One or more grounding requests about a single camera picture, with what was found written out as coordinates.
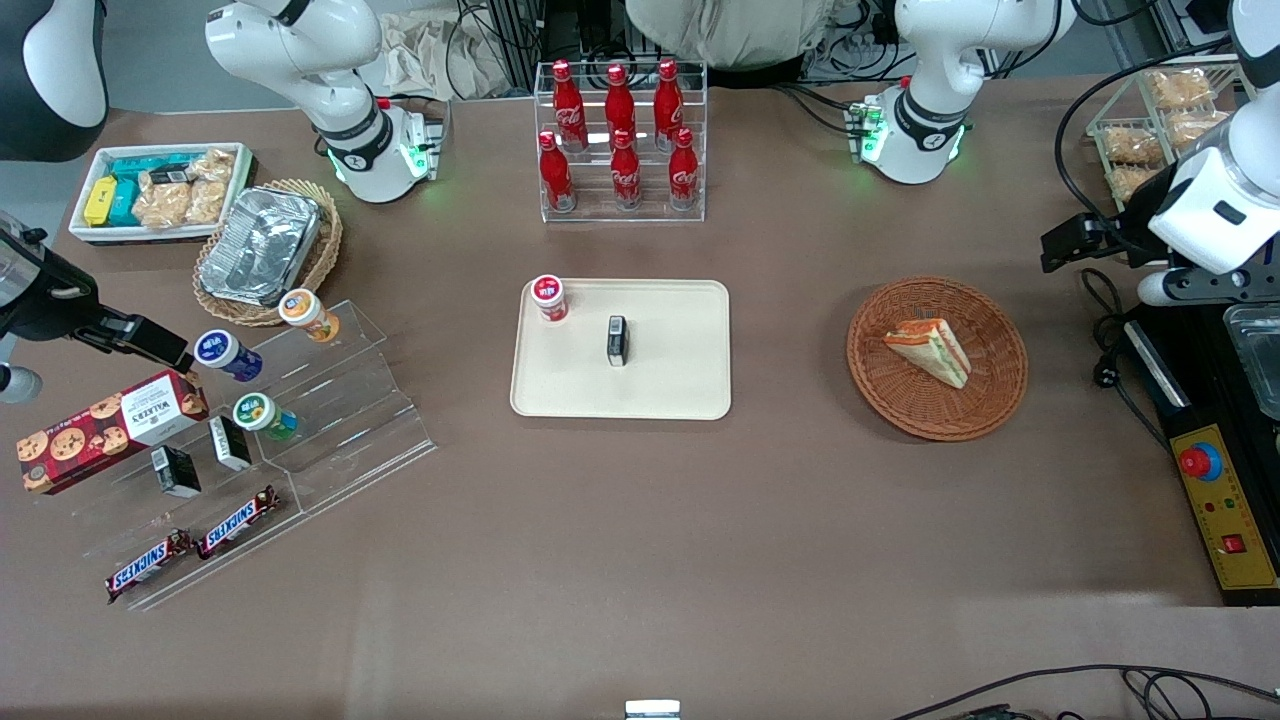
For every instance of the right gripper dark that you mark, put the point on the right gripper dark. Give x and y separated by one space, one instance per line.
52 303

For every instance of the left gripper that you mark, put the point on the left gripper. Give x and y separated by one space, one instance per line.
1122 238

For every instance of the triangle sandwich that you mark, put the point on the triangle sandwich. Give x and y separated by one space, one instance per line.
935 350

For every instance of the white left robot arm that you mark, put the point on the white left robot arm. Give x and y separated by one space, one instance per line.
950 50

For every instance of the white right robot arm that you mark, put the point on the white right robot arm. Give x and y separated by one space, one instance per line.
300 60

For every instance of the aluminium foil tray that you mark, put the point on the aluminium foil tray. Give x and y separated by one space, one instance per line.
260 245

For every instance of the oval light wicker basket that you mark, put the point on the oval light wicker basket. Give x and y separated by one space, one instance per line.
330 240

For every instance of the round brown wicker basket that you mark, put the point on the round brown wicker basket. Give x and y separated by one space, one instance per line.
900 400

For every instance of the cream plastic tray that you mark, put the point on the cream plastic tray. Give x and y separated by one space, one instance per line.
680 350

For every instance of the blue-lid small jar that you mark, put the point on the blue-lid small jar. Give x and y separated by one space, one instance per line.
215 350

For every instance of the clear bag of crackers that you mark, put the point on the clear bag of crackers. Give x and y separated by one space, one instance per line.
1180 88
1132 146
1132 182
1195 128

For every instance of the red Walkers cookie box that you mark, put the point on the red Walkers cookie box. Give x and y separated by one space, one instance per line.
100 430

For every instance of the white plastic bin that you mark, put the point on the white plastic bin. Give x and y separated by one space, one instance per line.
150 236

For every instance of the green-lid small jar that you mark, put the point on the green-lid small jar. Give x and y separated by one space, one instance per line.
255 412

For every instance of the small black carton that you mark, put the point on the small black carton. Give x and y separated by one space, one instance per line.
230 443
617 340
175 472

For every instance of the clear cookie pack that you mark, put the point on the clear cookie pack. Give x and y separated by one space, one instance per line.
215 165
206 200
162 205

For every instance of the short teal snack box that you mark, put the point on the short teal snack box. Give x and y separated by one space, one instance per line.
124 203

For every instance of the yellow snack box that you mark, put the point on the yellow snack box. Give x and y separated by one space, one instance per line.
100 202

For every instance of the orange-lid small jar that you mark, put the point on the orange-lid small jar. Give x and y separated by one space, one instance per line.
300 308

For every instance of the long teal snack box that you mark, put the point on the long teal snack box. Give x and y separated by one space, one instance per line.
135 165

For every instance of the Snickers chocolate bar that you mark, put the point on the Snickers chocolate bar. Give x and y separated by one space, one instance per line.
148 566
238 522

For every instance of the clear acrylic stepped display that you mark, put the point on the clear acrylic stepped display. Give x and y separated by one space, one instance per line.
350 400

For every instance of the black control box yellow panel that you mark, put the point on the black control box yellow panel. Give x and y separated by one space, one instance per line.
1230 500

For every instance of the red-lid small jar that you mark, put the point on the red-lid small jar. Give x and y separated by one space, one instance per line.
549 295

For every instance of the red cola bottle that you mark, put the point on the red cola bottle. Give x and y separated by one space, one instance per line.
568 110
683 172
556 175
620 105
668 105
626 175

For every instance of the beige cloth jacket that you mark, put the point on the beige cloth jacket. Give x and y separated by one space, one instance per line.
730 30

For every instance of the clear acrylic bottle rack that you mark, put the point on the clear acrylic bottle rack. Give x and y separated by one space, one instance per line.
597 216

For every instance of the small silver white device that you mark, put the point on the small silver white device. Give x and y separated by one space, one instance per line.
652 710

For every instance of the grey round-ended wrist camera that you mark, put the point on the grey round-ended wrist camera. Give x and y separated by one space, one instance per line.
1157 290
18 384

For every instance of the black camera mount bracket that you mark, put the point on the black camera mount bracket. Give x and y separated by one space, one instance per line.
1225 284

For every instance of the black metal frame post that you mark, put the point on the black metal frame post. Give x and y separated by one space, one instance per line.
525 45

